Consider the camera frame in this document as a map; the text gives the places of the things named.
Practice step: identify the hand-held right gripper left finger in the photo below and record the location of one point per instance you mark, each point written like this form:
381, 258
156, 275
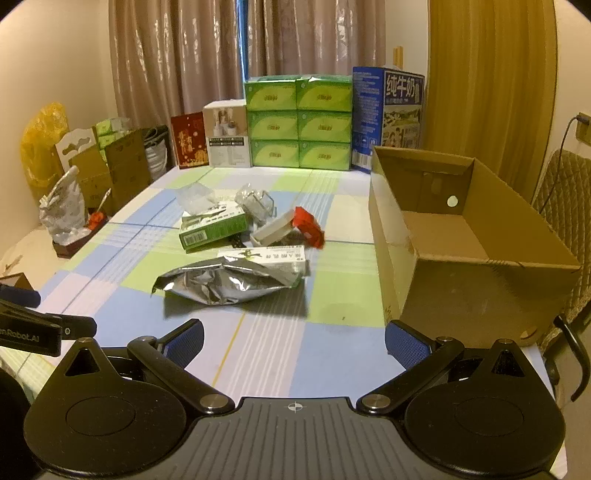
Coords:
184, 342

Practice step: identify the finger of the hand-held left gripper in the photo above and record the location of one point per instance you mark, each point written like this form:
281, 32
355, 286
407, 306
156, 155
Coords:
78, 326
18, 295

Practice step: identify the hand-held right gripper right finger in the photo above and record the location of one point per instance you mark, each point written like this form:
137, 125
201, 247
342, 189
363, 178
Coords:
406, 344

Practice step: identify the silver foil bag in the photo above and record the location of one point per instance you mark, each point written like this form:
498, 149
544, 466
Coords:
221, 284

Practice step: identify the brown cardboard box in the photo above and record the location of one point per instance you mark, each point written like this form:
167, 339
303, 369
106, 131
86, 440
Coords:
466, 286

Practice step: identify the green and white medicine box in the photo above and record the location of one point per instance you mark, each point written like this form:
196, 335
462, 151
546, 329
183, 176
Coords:
217, 233

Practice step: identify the long white carton box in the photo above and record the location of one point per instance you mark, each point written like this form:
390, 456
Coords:
272, 256

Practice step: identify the white square night light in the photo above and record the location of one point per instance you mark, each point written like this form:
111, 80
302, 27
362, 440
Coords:
274, 228

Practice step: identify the red packet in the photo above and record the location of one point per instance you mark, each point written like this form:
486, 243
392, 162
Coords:
309, 226

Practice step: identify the checked cloth desktop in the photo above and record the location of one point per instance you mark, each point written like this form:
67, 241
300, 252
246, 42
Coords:
115, 263

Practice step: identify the dark wooden tray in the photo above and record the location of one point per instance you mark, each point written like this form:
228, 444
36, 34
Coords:
74, 242

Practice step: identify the crumpled silver printed bag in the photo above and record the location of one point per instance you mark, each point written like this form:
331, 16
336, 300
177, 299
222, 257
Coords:
62, 203

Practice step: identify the pen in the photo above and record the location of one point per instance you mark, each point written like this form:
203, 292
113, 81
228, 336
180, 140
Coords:
104, 201

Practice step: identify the brown cardboard carton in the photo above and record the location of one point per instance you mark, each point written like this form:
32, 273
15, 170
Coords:
92, 180
127, 166

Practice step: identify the yellow plastic bag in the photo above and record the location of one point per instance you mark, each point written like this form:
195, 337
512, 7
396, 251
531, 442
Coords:
41, 143

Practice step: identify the white cut-out cardboard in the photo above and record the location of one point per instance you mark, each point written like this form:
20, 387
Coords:
76, 145

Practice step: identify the black and white striped bag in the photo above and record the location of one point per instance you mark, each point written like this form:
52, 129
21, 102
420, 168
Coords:
156, 154

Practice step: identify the small green tissue packs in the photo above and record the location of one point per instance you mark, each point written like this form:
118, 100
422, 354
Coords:
108, 129

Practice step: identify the red printed box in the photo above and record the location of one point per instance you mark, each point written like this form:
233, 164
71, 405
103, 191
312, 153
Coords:
188, 141

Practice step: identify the white product box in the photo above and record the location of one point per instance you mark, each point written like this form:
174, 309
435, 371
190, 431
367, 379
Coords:
228, 134

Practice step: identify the chair with quilted beige cover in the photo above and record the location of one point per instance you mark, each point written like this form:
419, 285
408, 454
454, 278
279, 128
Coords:
565, 194

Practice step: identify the blue milk carton box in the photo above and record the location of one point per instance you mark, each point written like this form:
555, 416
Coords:
388, 115

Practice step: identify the stack of green tissue packs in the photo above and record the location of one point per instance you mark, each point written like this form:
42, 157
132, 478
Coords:
298, 120

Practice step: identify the mustard yellow curtain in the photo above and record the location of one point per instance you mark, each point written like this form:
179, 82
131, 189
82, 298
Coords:
489, 83

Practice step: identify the beige sheer curtain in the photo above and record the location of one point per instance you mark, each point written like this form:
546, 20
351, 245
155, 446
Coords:
175, 55
323, 37

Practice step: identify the window pane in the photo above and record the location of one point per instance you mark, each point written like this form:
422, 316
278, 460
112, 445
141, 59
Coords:
247, 37

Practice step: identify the beige wall socket with plug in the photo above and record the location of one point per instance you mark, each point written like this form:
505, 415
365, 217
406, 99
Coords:
585, 129

